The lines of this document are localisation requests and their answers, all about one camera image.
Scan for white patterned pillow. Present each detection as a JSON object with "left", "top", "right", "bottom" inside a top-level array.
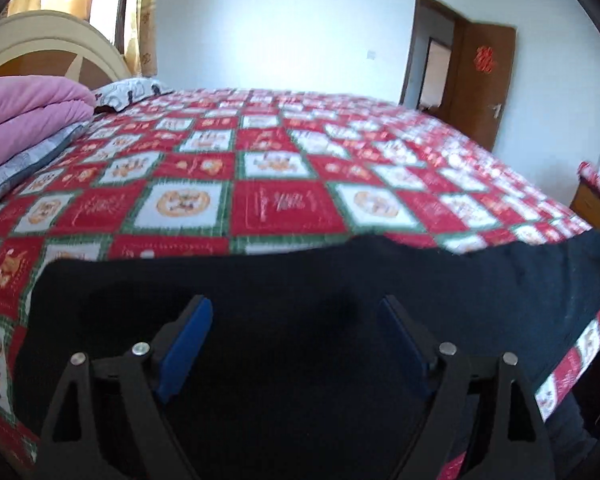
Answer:
[{"left": 93, "top": 77, "right": 173, "bottom": 112}]

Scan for black pants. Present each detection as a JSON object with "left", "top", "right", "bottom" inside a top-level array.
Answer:
[{"left": 12, "top": 231, "right": 600, "bottom": 479}]

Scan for folded pink quilt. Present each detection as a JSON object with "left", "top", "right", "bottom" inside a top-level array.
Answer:
[{"left": 0, "top": 75, "right": 96, "bottom": 166}]

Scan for right yellow curtain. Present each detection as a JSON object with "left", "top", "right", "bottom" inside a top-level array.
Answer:
[{"left": 124, "top": 0, "right": 158, "bottom": 77}]

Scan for wooden dresser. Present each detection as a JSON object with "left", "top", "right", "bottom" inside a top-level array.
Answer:
[{"left": 570, "top": 180, "right": 600, "bottom": 230}]

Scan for cream and wood headboard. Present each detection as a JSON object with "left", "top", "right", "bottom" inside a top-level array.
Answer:
[{"left": 0, "top": 11, "right": 131, "bottom": 90}]

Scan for window with dark frame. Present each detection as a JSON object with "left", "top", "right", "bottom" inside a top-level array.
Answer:
[{"left": 97, "top": 0, "right": 142, "bottom": 57}]

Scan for brown door frame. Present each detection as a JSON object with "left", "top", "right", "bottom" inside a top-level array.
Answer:
[{"left": 399, "top": 0, "right": 469, "bottom": 122}]

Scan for red double happiness decoration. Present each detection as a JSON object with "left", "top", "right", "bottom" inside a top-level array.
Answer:
[{"left": 474, "top": 46, "right": 496, "bottom": 74}]

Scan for silver door handle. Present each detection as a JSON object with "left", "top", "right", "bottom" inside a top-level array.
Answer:
[{"left": 491, "top": 103, "right": 502, "bottom": 119}]

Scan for brown wooden door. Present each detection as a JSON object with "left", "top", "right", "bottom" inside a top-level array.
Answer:
[{"left": 447, "top": 22, "right": 517, "bottom": 152}]

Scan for grey patterned pillow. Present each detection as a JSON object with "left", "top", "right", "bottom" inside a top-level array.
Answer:
[{"left": 0, "top": 122, "right": 88, "bottom": 200}]

